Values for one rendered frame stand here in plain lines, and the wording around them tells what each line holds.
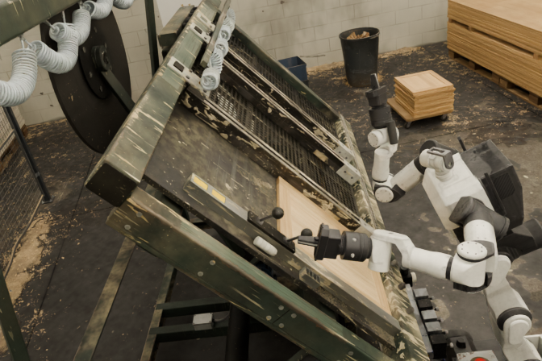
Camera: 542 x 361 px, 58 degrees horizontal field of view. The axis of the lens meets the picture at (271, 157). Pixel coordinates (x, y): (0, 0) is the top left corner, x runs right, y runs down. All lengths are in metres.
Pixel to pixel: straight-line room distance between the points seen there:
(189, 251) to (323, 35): 6.13
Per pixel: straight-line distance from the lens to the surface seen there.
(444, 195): 1.83
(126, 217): 1.28
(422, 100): 5.15
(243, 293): 1.40
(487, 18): 6.29
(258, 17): 7.00
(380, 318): 1.86
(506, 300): 2.32
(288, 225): 1.78
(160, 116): 1.51
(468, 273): 1.49
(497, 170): 1.85
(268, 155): 1.97
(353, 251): 1.50
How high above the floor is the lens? 2.35
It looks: 28 degrees down
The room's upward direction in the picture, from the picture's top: 10 degrees counter-clockwise
